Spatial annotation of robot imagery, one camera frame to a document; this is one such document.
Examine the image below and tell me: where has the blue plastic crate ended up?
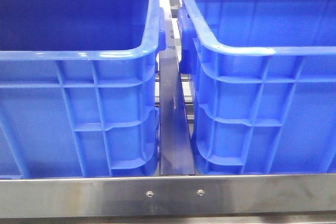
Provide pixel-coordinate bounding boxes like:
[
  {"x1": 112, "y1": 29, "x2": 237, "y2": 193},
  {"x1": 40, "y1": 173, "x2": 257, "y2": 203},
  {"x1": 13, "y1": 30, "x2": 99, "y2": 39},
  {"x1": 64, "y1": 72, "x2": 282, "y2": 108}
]
[
  {"x1": 1, "y1": 0, "x2": 165, "y2": 180},
  {"x1": 183, "y1": 0, "x2": 335, "y2": 175}
]

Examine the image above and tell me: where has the left blue plastic crate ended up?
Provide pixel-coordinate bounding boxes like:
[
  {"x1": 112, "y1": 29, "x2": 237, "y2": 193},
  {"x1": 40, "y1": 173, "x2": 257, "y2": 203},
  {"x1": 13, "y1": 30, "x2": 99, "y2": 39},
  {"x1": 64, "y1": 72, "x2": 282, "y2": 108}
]
[{"x1": 1, "y1": 0, "x2": 165, "y2": 180}]

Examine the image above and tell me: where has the steel front rail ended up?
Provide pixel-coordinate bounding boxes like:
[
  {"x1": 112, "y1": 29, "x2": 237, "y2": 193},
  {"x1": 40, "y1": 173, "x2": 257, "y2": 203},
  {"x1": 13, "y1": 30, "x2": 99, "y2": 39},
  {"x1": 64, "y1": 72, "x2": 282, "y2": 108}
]
[{"x1": 1, "y1": 174, "x2": 335, "y2": 219}]

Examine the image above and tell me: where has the right blue plastic crate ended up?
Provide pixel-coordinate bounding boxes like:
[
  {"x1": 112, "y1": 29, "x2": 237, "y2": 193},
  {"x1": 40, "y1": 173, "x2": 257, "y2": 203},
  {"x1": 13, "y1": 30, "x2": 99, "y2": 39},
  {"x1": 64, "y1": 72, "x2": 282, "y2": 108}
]
[{"x1": 183, "y1": 0, "x2": 335, "y2": 175}]

